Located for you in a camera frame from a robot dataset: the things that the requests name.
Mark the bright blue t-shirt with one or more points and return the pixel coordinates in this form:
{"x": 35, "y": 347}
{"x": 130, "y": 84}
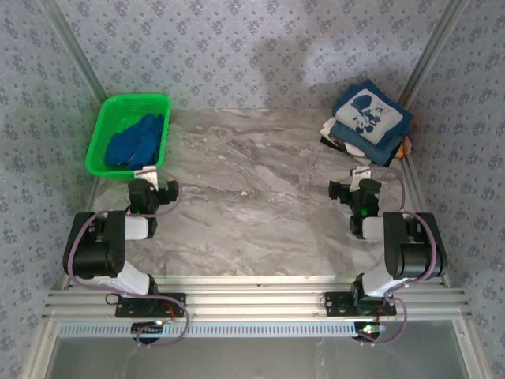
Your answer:
{"x": 138, "y": 142}

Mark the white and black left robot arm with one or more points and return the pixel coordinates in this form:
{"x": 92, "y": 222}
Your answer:
{"x": 94, "y": 256}

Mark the folded black and white t-shirt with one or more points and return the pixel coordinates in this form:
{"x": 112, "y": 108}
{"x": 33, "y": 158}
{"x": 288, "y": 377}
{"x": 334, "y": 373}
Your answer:
{"x": 335, "y": 140}

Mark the folded orange and white garment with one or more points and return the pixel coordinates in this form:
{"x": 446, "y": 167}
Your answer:
{"x": 405, "y": 148}

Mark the folded navy cartoon-print t-shirt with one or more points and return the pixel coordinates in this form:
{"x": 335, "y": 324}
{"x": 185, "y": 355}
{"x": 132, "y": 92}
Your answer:
{"x": 371, "y": 114}

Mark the green plastic basket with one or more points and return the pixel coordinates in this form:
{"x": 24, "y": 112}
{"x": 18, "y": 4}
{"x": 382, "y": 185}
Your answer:
{"x": 130, "y": 106}

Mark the small circuit board with LED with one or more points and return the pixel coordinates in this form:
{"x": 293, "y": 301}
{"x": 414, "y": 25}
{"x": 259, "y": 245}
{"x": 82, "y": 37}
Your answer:
{"x": 148, "y": 327}
{"x": 369, "y": 329}

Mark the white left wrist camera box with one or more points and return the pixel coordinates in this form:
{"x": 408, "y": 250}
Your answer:
{"x": 147, "y": 173}

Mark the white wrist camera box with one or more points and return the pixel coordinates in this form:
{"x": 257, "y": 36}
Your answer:
{"x": 147, "y": 173}
{"x": 361, "y": 173}

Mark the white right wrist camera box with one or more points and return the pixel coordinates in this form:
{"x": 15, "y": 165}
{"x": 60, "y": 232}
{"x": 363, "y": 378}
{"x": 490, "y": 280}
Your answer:
{"x": 361, "y": 173}

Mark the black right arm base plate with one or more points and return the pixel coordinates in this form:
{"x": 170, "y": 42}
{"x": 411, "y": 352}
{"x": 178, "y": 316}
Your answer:
{"x": 339, "y": 306}

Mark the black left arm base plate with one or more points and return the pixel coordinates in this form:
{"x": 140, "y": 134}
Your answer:
{"x": 134, "y": 310}

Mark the aluminium frame cross rail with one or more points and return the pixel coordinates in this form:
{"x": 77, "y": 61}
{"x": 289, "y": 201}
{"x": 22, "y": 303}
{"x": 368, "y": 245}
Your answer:
{"x": 256, "y": 300}

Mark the aluminium frame post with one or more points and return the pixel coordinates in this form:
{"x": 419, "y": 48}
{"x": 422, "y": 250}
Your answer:
{"x": 75, "y": 51}
{"x": 430, "y": 51}

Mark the aluminium frame leg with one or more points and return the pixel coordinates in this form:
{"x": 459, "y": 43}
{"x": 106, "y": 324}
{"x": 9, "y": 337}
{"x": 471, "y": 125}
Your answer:
{"x": 473, "y": 351}
{"x": 41, "y": 351}

